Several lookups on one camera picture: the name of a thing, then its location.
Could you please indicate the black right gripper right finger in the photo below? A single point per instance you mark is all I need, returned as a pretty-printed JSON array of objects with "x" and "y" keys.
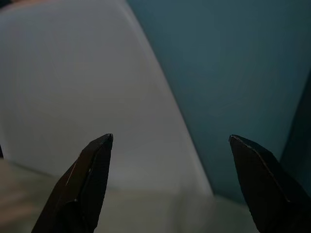
[{"x": 267, "y": 194}]

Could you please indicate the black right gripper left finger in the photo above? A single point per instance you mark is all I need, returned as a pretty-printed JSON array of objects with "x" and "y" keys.
[{"x": 82, "y": 184}]

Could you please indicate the cream pillow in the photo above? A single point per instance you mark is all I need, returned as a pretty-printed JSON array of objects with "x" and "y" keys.
[{"x": 73, "y": 72}]

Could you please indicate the teal upholstered bed frame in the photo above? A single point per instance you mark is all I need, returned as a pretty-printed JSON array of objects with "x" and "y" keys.
[{"x": 230, "y": 60}]

